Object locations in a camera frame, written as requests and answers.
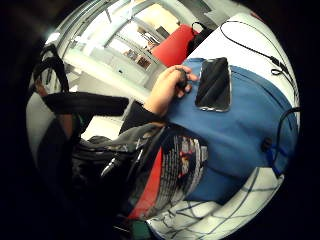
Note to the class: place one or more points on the red black printed packet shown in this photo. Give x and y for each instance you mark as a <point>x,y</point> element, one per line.
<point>178,170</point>

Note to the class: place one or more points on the blue cloth mat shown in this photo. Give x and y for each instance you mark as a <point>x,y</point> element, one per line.
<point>240,133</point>

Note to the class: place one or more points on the small black object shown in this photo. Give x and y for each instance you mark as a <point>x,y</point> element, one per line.
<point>182,79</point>

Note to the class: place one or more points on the red chair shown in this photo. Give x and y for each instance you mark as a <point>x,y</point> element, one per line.
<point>173,46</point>

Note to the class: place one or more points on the black bag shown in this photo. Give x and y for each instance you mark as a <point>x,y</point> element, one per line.
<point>200,35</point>

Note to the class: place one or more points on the white checked cloth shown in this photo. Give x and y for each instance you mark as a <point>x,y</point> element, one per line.
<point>216,216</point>

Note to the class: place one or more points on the black smartphone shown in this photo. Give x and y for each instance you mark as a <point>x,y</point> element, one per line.
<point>214,85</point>

